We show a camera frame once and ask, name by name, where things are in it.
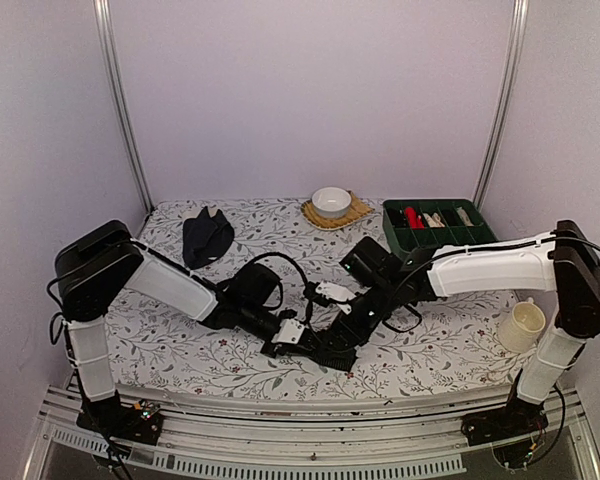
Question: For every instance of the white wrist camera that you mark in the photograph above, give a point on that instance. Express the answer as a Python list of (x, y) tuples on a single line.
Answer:
[(333, 294), (290, 332)]

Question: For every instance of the right aluminium frame post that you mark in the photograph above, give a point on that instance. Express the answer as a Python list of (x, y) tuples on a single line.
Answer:
[(513, 56)]

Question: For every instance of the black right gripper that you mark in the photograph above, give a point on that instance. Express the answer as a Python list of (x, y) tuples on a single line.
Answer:
[(344, 323)]

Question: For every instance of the left aluminium frame post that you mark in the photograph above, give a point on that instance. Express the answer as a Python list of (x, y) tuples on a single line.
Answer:
[(105, 31)]

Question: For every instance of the aluminium frame post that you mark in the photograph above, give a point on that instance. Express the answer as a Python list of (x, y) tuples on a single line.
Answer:
[(105, 31), (513, 56)]

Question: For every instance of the black striped underwear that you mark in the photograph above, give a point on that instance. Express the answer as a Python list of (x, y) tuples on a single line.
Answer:
[(328, 347)]

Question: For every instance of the floral tablecloth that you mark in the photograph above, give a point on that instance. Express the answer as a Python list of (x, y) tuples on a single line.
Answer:
[(452, 345)]

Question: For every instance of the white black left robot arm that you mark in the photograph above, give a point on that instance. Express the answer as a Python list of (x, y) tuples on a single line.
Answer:
[(92, 271)]

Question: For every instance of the beige rolled cloth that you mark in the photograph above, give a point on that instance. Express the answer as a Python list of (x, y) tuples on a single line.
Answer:
[(434, 221)]

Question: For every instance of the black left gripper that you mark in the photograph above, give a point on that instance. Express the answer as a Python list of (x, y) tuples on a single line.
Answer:
[(281, 349)]

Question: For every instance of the white ceramic bowl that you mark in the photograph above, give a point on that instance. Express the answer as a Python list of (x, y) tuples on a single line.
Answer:
[(331, 202)]

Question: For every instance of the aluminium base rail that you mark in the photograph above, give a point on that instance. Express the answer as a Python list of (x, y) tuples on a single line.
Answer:
[(224, 438)]

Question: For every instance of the green compartment organizer box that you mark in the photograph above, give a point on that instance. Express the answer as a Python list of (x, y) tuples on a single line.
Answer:
[(464, 225)]

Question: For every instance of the red rolled cloth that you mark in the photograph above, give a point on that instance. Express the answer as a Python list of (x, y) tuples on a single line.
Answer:
[(414, 219)]

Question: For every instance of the woven straw mat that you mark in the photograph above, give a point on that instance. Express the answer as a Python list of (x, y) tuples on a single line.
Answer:
[(358, 210)]

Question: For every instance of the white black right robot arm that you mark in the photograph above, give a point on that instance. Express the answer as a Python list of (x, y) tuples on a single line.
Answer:
[(562, 261)]

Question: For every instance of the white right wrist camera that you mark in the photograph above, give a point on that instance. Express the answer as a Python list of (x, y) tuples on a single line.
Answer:
[(333, 294)]

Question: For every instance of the dark navy underwear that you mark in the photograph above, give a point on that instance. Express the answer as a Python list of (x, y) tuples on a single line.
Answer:
[(206, 238)]

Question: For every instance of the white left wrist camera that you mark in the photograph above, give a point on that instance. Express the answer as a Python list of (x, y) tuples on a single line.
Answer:
[(290, 332)]

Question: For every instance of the cream plastic cup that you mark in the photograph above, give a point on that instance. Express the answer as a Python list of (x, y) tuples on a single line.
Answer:
[(522, 326)]

